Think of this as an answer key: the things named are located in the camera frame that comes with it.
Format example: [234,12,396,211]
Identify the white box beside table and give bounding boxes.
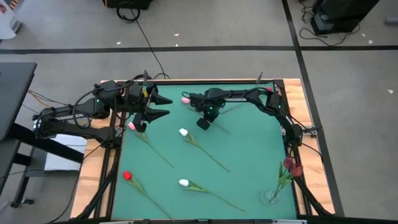
[44,133,88,172]

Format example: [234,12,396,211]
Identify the green table mat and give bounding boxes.
[111,81,298,220]

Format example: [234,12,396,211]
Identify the black desk leg frame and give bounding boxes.
[0,123,85,209]

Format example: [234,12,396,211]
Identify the black floor cable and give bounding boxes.
[116,1,171,80]

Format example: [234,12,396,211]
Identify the black diagonal frame strut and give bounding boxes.
[74,149,122,220]
[292,174,335,217]

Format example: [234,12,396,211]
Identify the wooden table border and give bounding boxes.
[70,77,336,220]

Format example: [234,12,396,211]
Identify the black equipment case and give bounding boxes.
[310,0,381,35]

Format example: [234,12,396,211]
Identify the white floor object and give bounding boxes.
[0,0,23,40]

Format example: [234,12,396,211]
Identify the yellow cable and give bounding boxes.
[27,89,68,110]

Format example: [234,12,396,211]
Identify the pink artificial tulip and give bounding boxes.
[127,121,175,169]
[181,96,231,135]

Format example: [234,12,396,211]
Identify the black floor box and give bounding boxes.
[102,0,154,10]

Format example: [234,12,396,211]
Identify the dark red artificial tulip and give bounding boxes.
[272,164,304,202]
[269,157,295,203]

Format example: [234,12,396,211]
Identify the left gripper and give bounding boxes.
[126,81,174,133]

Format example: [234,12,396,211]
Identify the black tangled cables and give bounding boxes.
[298,0,362,47]

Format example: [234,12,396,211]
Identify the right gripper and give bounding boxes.
[188,88,226,131]

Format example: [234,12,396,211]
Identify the clear glass vase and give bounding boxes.
[260,189,280,207]

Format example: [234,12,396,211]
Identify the white artificial tulip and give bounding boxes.
[178,128,231,174]
[178,178,247,213]

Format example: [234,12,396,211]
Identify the black desk top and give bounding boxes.
[0,61,37,142]

